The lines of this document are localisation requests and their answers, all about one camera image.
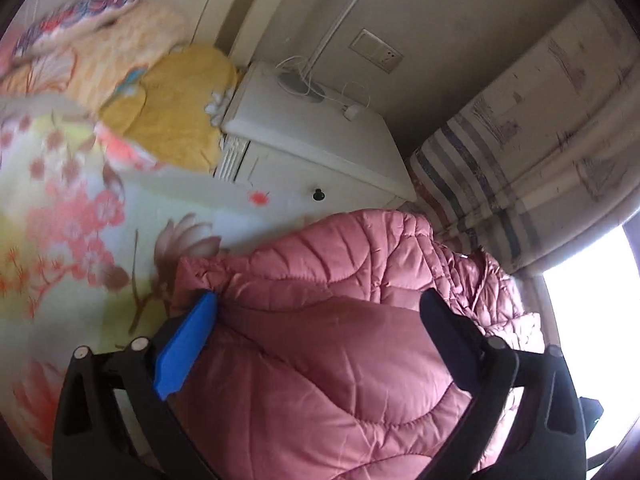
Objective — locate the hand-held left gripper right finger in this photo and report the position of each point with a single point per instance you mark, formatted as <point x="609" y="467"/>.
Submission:
<point x="450" y="345"/>

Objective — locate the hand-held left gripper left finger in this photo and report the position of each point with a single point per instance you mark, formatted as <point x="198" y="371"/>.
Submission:
<point x="185" y="345"/>

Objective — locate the pink quilted jacket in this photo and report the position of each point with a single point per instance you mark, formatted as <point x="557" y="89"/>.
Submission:
<point x="325" y="360"/>

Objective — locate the window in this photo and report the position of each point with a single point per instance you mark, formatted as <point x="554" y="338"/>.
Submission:
<point x="590" y="310"/>

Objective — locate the floral bed sheet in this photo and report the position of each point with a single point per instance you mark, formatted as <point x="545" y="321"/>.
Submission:
<point x="75" y="210"/>

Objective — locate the striped boat print curtain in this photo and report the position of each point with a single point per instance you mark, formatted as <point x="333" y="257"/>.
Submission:
<point x="525" y="160"/>

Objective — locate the black drawer knob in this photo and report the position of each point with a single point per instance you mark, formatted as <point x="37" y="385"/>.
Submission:
<point x="318" y="194"/>

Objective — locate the yellow pillow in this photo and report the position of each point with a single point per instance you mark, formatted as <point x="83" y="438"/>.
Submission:
<point x="170" y="110"/>

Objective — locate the white nightstand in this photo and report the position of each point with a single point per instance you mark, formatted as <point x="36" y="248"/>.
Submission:
<point x="310" y="130"/>

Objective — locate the white charger plug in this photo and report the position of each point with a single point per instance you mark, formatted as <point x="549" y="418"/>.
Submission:
<point x="352" y="111"/>

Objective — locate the white desk lamp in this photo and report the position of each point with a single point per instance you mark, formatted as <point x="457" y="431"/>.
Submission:
<point x="295" y="82"/>

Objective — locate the peach checked pillow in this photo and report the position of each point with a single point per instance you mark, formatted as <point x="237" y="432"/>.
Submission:
<point x="100" y="60"/>

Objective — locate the round patterned cushion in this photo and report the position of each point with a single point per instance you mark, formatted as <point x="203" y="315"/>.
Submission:
<point x="75" y="10"/>

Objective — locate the wall socket plate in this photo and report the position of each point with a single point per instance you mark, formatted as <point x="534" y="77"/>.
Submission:
<point x="375" y="50"/>

